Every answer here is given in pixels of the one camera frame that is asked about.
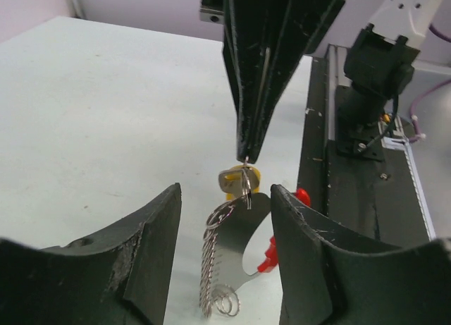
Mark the yellow tag key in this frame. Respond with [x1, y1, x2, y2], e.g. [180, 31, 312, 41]
[218, 161, 261, 210]

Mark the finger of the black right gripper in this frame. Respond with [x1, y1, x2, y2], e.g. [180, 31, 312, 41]
[223, 0, 268, 161]
[246, 0, 346, 163]

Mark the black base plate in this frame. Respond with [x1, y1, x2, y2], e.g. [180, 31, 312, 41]
[298, 45, 430, 247]

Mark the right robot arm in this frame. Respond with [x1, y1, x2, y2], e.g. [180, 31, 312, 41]
[223, 0, 443, 164]

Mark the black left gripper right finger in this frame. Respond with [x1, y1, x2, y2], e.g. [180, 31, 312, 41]
[271, 185, 450, 324]

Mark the red-handled metal key organizer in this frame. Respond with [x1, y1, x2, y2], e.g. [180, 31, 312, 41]
[198, 187, 313, 319]

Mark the white slotted cable duct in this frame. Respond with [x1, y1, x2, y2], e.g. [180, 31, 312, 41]
[382, 117, 436, 240]

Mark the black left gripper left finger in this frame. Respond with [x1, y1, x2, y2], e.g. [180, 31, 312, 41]
[1, 183, 182, 324]

